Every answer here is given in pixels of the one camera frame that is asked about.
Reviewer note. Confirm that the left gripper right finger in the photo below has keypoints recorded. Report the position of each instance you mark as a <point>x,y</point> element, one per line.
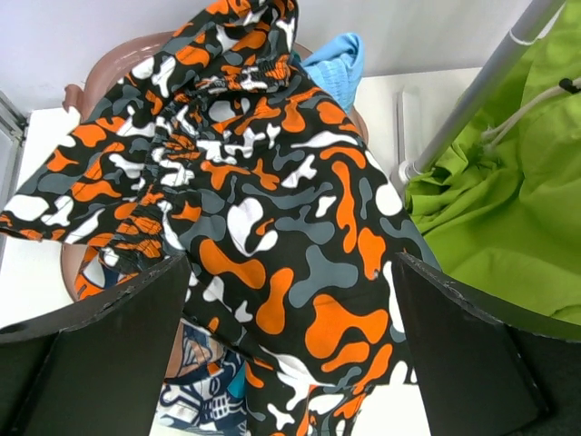
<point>486,366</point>

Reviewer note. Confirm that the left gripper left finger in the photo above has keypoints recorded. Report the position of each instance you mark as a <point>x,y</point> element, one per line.
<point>94,367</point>

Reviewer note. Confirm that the orange blue patterned shorts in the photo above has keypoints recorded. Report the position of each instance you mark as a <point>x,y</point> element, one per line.
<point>203,389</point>

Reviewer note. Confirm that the lime green shorts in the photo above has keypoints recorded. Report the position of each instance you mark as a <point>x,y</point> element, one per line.
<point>500,208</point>

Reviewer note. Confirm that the orange grey camouflage shorts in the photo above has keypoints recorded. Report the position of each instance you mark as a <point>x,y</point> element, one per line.
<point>313,350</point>

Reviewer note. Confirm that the light blue shorts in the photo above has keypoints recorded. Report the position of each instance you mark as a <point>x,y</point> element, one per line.
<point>337,68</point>

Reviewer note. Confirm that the pink translucent plastic basin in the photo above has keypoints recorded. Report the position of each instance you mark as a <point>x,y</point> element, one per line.
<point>113,68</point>

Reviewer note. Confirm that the metal clothes rack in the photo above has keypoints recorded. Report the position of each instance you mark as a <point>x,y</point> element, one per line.
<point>414,156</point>

